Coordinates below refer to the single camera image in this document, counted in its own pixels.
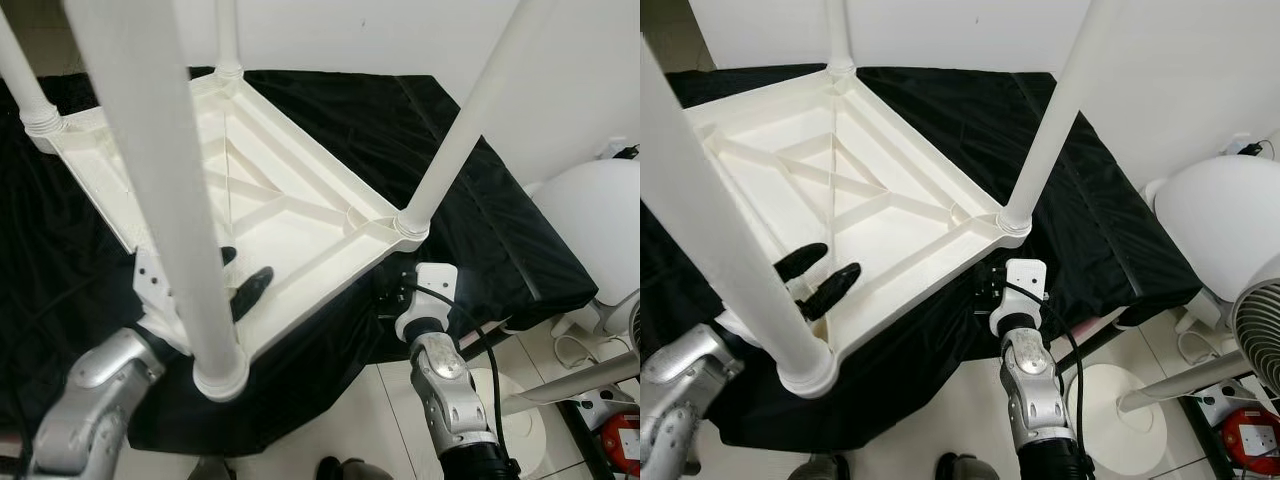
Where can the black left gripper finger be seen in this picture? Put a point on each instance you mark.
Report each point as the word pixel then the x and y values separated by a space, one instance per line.
pixel 830 291
pixel 228 255
pixel 800 261
pixel 250 292

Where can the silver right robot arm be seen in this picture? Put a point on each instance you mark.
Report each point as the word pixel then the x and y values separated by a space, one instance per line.
pixel 445 390
pixel 1030 390

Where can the grey fan head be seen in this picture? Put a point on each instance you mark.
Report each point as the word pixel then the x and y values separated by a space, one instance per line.
pixel 635 320
pixel 1258 330

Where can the black cloth table cover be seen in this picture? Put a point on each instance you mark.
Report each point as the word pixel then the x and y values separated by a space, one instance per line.
pixel 350 120
pixel 960 110

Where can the black left robot foot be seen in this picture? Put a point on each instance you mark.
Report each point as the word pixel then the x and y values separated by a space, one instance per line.
pixel 820 468

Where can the black robot foot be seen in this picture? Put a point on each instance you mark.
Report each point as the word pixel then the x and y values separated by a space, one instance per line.
pixel 355 470
pixel 965 468
pixel 820 468

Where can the white round stand base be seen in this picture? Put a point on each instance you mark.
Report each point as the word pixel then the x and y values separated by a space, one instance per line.
pixel 1125 420
pixel 520 420

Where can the black right robot foot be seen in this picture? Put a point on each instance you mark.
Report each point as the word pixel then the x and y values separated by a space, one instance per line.
pixel 965 468
pixel 355 470

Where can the white stand pole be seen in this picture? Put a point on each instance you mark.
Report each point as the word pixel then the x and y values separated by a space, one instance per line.
pixel 570 385
pixel 1185 385

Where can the white rounded appliance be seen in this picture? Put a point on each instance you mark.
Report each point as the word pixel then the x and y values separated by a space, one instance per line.
pixel 1215 225
pixel 590 230

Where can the white power adapter box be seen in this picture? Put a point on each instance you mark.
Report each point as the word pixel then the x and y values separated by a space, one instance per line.
pixel 600 405
pixel 1222 400

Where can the red round canister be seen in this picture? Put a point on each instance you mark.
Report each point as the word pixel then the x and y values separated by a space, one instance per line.
pixel 622 445
pixel 1250 440

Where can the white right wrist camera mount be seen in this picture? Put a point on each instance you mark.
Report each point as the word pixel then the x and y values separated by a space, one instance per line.
pixel 430 290
pixel 1022 285

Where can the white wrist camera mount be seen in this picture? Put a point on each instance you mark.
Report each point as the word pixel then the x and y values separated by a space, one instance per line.
pixel 150 285
pixel 1022 285
pixel 430 290

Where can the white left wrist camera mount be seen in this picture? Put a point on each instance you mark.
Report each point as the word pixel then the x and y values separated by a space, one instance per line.
pixel 150 285

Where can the white wall socket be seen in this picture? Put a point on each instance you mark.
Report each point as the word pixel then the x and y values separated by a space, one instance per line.
pixel 1247 148
pixel 620 152

